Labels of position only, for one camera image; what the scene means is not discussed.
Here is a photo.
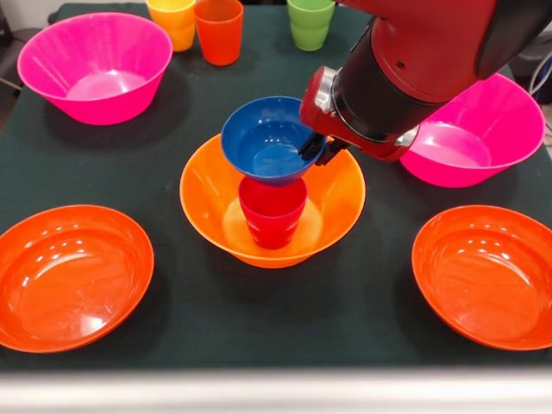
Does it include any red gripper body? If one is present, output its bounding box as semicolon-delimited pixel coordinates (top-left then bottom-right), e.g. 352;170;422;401
298;65;421;164

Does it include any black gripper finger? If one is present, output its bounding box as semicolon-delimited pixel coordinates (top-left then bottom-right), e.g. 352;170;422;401
314;138;351;167
298;132;328;161

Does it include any blue small bowl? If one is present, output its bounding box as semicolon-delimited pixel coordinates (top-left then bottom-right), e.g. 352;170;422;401
220;96;328;188

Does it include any crimson plastic cup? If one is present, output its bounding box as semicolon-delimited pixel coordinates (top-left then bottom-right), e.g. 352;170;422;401
238;176;309;250

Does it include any orange large bowl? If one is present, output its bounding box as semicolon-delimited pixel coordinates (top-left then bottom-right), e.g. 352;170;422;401
179;133;367;269

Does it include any red shallow bowl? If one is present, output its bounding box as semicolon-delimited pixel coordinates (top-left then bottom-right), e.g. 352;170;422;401
411;204;552;352
0;204;155;354

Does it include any green plastic cup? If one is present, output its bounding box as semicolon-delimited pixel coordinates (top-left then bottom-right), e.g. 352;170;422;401
286;0;337;53

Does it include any pink large bowl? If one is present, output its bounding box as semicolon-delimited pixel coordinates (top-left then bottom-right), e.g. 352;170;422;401
16;11;173;126
399;72;547;189

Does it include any red-orange plastic cup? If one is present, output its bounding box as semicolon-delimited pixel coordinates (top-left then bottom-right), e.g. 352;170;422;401
193;0;245;67

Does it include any dark green tablecloth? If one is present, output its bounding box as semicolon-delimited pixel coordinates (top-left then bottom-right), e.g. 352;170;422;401
0;2;552;372

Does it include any yellow plastic cup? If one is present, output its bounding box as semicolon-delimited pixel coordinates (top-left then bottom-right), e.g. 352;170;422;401
145;0;198;53

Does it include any black pedestal foot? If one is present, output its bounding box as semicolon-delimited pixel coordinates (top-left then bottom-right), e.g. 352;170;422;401
508;41;552;92
0;8;44;91

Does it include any grey hose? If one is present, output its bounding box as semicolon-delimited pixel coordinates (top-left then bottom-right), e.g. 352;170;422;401
529;51;552;98

